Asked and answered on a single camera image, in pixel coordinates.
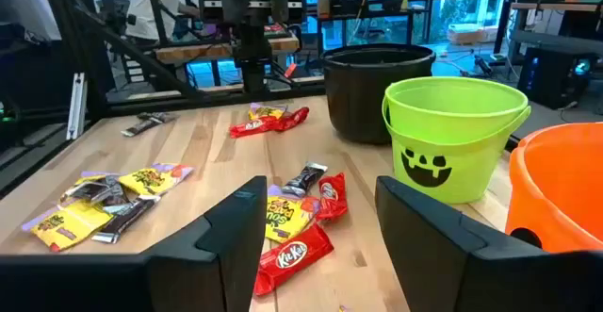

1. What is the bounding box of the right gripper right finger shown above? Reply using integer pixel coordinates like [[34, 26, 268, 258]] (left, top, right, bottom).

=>
[[375, 175, 603, 312]]

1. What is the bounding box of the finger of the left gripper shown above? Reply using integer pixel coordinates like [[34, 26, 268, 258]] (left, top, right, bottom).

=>
[[220, 0, 251, 25], [269, 0, 290, 25]]

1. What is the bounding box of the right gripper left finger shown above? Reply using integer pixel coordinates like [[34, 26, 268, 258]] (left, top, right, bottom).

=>
[[0, 175, 269, 312]]

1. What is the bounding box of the dark Hershey's chocolate bar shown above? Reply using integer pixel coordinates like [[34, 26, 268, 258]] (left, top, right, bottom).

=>
[[136, 111, 179, 124], [57, 174, 129, 208], [90, 195, 162, 245], [281, 161, 329, 197], [120, 117, 164, 138]]

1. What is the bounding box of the red KitKat bar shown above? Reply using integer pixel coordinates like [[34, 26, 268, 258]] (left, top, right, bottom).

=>
[[229, 115, 285, 140], [271, 106, 311, 133], [314, 172, 350, 223], [253, 222, 335, 297]]

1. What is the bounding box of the wooden workbench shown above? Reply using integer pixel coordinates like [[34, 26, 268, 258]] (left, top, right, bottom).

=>
[[154, 34, 302, 64]]

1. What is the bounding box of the person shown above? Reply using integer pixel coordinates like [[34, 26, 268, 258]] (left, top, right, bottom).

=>
[[125, 0, 204, 44]]

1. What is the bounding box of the green jack-o-lantern bucket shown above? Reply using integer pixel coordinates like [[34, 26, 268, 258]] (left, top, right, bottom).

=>
[[381, 75, 532, 205]]

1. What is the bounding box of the orange jack-o-lantern bucket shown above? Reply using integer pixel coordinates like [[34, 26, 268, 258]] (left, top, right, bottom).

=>
[[504, 122, 603, 255]]

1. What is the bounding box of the black plastic bucket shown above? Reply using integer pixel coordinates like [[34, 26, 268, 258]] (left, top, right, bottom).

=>
[[320, 42, 437, 145]]

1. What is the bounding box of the silver aluminium extrusion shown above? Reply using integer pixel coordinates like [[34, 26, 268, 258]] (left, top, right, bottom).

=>
[[65, 72, 89, 141]]

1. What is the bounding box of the cardboard box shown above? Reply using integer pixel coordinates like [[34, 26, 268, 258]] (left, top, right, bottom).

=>
[[446, 22, 501, 45]]

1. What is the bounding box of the black computer tower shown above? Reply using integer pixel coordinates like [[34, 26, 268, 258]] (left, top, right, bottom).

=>
[[516, 45, 593, 111]]

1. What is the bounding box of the wood-top side table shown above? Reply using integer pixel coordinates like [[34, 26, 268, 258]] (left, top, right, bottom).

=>
[[492, 0, 603, 68]]

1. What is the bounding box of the black table frame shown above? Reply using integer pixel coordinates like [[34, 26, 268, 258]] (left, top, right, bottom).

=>
[[36, 0, 331, 120]]

